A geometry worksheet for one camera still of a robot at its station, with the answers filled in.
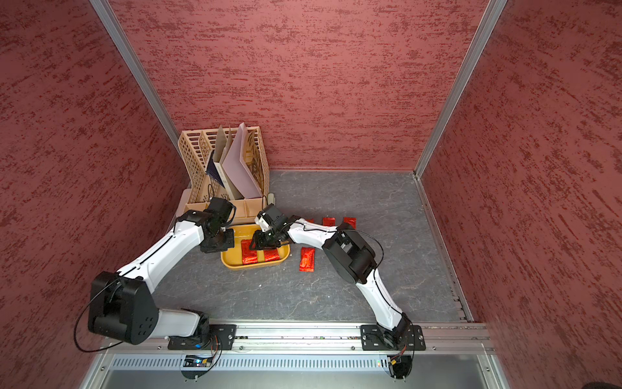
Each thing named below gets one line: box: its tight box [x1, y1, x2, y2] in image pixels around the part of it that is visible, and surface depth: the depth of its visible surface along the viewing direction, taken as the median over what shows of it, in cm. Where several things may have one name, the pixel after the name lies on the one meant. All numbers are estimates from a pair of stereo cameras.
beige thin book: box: [213, 161, 245, 201], surface depth 91 cm
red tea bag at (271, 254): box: [263, 247, 281, 262], surface depth 91 cm
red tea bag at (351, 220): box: [342, 216, 358, 231], surface depth 105 cm
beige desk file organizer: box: [176, 126, 270, 223], surface depth 102 cm
